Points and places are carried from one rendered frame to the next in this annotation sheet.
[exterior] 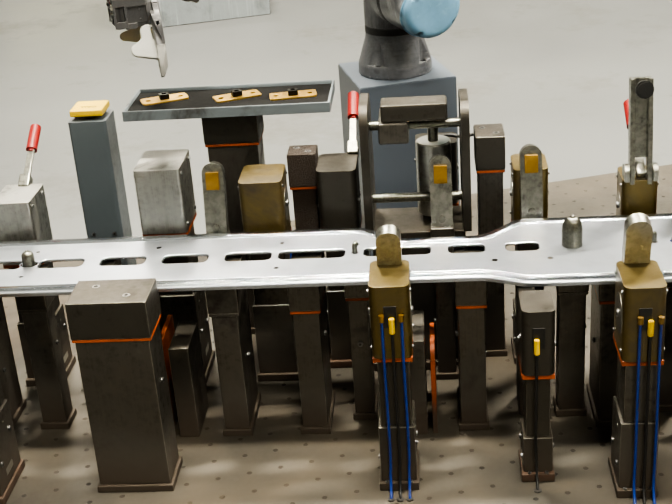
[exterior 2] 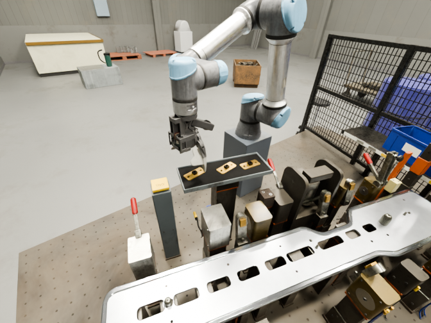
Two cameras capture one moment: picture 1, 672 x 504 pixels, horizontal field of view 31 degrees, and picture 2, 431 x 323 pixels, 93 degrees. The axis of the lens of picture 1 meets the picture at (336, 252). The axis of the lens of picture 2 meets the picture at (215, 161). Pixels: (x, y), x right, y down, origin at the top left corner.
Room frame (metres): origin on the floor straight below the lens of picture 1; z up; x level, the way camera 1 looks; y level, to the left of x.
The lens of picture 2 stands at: (1.52, 0.49, 1.68)
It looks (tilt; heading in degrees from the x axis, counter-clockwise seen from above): 36 degrees down; 334
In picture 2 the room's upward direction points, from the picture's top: 2 degrees clockwise
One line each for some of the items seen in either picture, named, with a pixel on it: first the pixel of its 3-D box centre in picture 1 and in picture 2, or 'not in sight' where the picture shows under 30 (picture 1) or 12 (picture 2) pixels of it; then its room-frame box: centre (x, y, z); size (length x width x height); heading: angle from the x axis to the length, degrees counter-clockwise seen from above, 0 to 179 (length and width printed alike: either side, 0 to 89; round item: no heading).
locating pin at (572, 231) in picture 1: (572, 234); (385, 220); (1.70, -0.37, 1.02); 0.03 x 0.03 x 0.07
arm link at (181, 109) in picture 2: not in sight; (185, 106); (2.10, 0.31, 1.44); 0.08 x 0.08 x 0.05
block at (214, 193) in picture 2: (243, 219); (222, 208); (2.08, 0.17, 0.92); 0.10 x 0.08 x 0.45; 85
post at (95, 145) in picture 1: (108, 226); (167, 223); (2.11, 0.43, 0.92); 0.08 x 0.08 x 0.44; 85
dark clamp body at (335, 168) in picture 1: (344, 259); (270, 222); (1.95, -0.01, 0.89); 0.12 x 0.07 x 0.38; 175
